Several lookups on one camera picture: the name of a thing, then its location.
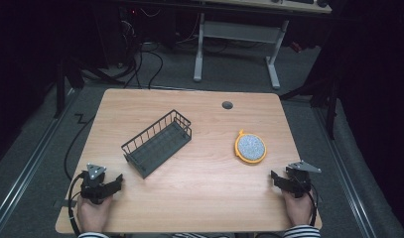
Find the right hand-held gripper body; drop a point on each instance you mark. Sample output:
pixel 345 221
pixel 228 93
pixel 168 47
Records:
pixel 300 181

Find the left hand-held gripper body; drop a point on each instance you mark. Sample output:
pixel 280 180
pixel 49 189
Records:
pixel 92 186

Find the black metal stand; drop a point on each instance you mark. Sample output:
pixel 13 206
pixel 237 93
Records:
pixel 62 82
pixel 325 95

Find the person's left hand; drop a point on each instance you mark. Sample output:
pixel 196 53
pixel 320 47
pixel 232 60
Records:
pixel 92 214

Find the round yellow-rimmed grey scrubber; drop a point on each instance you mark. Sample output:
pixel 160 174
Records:
pixel 251 148

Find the metal floor rail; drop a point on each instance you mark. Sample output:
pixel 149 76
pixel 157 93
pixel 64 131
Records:
pixel 345 172
pixel 27 172

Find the person's right hand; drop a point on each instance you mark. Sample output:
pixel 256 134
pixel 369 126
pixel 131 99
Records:
pixel 298 210

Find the white-framed wooden desk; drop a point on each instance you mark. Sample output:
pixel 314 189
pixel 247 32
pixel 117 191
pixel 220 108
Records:
pixel 239 31

